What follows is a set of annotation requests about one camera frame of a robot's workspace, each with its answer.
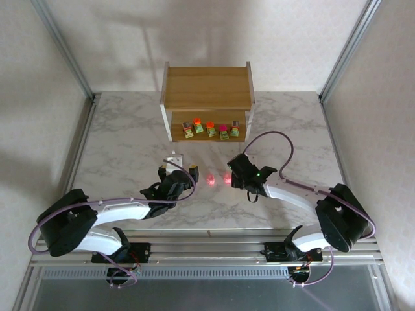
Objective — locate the aluminium table side rail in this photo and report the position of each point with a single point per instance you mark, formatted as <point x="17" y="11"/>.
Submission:
<point x="81" y="145"/>
<point x="332" y="123"/>

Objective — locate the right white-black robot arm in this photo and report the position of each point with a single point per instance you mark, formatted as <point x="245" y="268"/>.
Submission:
<point x="285" y="194"/>

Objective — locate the grey-topped green toy truck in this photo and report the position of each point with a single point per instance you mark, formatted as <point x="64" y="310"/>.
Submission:
<point x="234" y="128"/>
<point x="187" y="129"/>

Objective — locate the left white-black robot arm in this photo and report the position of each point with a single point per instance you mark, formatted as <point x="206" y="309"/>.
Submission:
<point x="120" y="212"/>

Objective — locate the dark grey panel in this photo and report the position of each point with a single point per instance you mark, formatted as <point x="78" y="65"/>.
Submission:
<point x="207" y="296"/>

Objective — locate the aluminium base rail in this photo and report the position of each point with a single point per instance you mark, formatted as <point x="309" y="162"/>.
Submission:
<point x="207" y="249"/>

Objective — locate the orange-topped green toy truck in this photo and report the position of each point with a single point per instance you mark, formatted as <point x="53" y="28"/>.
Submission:
<point x="197" y="125"/>
<point x="210" y="128"/>

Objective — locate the magenta-topped green toy truck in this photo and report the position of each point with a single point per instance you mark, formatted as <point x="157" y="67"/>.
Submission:
<point x="223" y="132"/>

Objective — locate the two-tier wooden shelf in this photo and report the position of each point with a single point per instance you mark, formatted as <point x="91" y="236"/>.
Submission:
<point x="194" y="76"/>

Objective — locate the aluminium frame post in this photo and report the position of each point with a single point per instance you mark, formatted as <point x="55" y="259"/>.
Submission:
<point x="64" y="48"/>
<point x="350" y="48"/>

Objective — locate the pink plastic pig toy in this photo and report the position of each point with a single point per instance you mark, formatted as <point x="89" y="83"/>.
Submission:
<point x="227" y="178"/>
<point x="210" y="179"/>

